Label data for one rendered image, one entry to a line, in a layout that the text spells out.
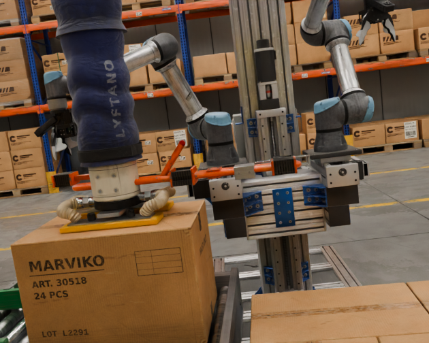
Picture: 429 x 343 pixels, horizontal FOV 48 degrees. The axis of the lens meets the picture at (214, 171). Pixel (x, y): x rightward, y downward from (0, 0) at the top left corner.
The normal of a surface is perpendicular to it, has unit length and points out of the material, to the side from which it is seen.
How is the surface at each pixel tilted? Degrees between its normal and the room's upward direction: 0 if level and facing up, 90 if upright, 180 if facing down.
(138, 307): 90
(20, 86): 90
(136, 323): 90
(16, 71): 90
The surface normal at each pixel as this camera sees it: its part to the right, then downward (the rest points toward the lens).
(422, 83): -0.01, 0.15
